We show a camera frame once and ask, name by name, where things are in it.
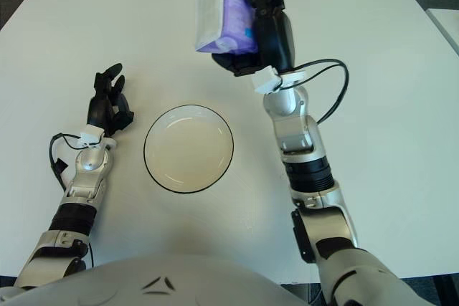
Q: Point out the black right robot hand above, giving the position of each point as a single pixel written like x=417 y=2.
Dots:
x=276 y=41

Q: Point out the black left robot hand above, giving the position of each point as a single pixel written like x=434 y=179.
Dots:
x=98 y=110

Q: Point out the purple tissue paper pack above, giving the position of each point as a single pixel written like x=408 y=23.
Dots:
x=222 y=15

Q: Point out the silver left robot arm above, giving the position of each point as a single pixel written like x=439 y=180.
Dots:
x=91 y=162

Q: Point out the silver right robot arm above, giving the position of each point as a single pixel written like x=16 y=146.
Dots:
x=297 y=134

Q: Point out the white plate with black rim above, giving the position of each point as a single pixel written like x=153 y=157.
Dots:
x=188 y=148

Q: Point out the white side table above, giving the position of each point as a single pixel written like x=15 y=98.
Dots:
x=448 y=23

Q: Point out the grey robot torso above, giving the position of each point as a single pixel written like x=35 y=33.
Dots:
x=215 y=284

